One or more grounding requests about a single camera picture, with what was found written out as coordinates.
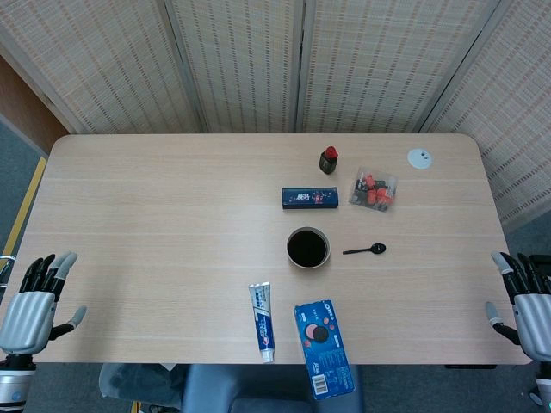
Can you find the black plastic spoon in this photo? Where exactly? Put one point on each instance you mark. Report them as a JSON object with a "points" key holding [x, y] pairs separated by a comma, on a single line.
{"points": [[379, 248]]}

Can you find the blue white toothpaste tube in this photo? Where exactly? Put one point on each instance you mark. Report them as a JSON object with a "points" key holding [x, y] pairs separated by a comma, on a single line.
{"points": [[262, 322]]}

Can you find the brown wooden panel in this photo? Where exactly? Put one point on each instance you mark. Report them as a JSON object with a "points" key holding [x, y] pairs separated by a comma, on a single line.
{"points": [[26, 112]]}

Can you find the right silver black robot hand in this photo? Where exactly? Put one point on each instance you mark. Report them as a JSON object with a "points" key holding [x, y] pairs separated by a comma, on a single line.
{"points": [[536, 322]]}

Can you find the woven folding screen panel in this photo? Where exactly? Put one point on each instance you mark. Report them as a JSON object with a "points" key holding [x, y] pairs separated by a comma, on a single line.
{"points": [[387, 64], [94, 64], [241, 64], [516, 129]]}

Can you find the dark blue slim box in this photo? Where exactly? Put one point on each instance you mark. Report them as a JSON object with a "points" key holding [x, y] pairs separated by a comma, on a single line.
{"points": [[310, 198]]}

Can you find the white cup with black interior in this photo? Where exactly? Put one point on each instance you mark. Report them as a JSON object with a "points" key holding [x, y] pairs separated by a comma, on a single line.
{"points": [[307, 248]]}

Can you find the yellow floor tape strip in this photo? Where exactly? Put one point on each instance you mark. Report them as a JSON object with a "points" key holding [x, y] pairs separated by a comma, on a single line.
{"points": [[26, 202]]}

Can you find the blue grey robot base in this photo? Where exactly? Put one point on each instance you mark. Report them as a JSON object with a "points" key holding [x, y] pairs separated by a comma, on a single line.
{"points": [[258, 389]]}

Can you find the blue Oreo cookie box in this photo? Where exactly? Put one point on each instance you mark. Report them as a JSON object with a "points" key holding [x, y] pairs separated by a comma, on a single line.
{"points": [[325, 348]]}

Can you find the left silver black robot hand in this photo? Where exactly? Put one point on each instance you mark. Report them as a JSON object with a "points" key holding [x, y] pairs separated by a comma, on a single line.
{"points": [[26, 316]]}

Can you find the dark bottle with red cap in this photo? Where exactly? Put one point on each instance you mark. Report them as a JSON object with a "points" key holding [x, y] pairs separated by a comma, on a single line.
{"points": [[328, 162]]}

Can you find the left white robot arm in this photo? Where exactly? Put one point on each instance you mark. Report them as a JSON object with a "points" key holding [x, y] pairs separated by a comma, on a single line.
{"points": [[13, 383]]}

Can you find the clear bag of red pieces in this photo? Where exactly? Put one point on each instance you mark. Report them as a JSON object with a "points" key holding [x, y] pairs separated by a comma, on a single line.
{"points": [[373, 190]]}

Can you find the chrome metal frame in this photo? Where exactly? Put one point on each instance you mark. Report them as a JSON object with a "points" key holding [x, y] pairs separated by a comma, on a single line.
{"points": [[6, 262]]}

